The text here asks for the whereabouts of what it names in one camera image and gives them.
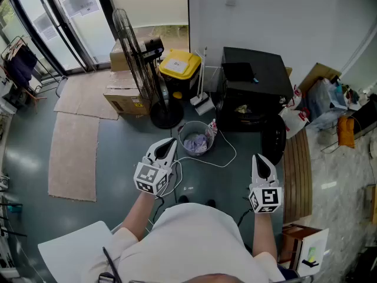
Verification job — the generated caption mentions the brown wooden stool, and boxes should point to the brown wooden stool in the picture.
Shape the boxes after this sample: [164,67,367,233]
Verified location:
[278,224,323,272]

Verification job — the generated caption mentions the yellow lid trash bin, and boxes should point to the yellow lid trash bin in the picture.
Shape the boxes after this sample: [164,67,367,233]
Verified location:
[158,48,203,101]

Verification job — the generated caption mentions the black harness strap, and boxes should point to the black harness strap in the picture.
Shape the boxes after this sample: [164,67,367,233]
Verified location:
[98,246,123,283]

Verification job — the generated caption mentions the purple clothes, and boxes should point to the purple clothes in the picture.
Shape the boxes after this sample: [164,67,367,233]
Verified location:
[183,133,209,153]

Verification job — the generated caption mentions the metal clothes rack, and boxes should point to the metal clothes rack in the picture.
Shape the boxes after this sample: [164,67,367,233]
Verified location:
[1,35,61,106]

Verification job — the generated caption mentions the clear plastic bag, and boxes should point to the clear plastic bag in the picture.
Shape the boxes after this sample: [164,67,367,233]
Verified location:
[306,77,348,120]

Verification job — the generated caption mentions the grey chair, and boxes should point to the grey chair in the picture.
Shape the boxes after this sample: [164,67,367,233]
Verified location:
[55,75,69,98]

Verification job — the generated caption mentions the person's left forearm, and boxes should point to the person's left forearm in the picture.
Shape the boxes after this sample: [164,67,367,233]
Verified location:
[120,190,157,242]

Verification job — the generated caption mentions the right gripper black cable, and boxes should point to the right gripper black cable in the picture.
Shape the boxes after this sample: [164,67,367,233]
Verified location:
[237,198,254,227]

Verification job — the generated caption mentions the pale grey slotted laundry basket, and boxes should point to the pale grey slotted laundry basket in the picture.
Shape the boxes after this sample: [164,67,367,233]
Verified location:
[178,120,216,158]

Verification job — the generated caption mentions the white roller blind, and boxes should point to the white roller blind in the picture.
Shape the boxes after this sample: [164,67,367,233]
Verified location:
[107,0,189,29]

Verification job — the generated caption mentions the brown cardboard sheet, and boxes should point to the brown cardboard sheet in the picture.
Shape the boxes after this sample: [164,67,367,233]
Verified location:
[297,62,342,94]

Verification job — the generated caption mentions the black standing fan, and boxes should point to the black standing fan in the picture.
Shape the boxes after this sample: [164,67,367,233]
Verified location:
[111,8,185,130]

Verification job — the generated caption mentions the black power cable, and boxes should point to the black power cable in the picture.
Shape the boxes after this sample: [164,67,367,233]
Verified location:
[170,127,181,203]

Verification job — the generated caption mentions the person's right forearm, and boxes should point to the person's right forearm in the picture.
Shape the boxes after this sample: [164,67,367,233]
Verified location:
[252,212,278,258]

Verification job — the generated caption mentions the dark blue jacket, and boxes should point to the dark blue jacket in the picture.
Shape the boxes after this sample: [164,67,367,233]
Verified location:
[7,47,38,88]

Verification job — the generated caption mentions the black flat pad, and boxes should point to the black flat pad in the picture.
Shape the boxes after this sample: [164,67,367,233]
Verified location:
[221,62,260,84]

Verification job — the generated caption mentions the white board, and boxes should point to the white board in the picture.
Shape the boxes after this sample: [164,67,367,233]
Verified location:
[296,228,330,277]

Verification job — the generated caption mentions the white jug red cap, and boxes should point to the white jug red cap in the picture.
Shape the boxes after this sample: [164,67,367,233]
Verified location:
[278,107,310,140]
[287,85,303,110]

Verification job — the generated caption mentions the person's white shirt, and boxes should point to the person's white shirt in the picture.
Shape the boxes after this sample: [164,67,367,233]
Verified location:
[79,202,286,283]

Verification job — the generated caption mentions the brown floor mat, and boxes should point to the brown floor mat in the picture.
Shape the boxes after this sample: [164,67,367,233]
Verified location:
[54,69,120,120]
[48,112,100,202]

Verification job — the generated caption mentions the white red detergent pouch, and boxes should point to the white red detergent pouch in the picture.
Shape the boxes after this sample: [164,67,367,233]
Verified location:
[207,119,219,137]

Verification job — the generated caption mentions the glass door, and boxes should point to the glass door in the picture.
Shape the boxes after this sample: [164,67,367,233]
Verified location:
[0,0,118,76]

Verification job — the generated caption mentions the dark grey washing machine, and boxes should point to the dark grey washing machine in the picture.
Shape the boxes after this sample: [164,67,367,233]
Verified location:
[216,46,294,132]

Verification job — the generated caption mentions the white dustpan broom set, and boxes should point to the white dustpan broom set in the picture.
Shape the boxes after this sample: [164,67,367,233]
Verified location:
[190,47,215,116]

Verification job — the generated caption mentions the small plain cardboard box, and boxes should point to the small plain cardboard box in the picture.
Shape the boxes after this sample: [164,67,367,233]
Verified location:
[109,40,139,72]

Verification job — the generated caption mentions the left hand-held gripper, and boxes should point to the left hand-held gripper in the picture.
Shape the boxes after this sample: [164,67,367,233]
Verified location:
[134,137,178,196]

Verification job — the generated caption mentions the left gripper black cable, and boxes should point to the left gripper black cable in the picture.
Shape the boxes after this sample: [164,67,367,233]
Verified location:
[151,196,165,224]

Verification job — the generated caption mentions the brown slatted wooden bench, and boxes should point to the brown slatted wooden bench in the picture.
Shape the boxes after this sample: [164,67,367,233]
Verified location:
[283,128,313,224]

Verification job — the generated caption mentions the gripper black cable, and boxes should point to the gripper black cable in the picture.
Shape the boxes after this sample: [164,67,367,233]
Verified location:
[151,196,165,224]
[237,198,254,227]

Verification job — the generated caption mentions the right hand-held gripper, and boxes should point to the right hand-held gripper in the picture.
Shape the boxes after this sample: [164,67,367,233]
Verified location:
[249,154,283,214]

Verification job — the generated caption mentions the white power cable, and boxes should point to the white power cable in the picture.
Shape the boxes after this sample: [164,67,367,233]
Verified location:
[158,130,237,199]

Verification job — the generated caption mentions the large printed cardboard box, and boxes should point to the large printed cardboard box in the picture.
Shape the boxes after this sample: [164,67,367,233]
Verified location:
[102,69,154,116]

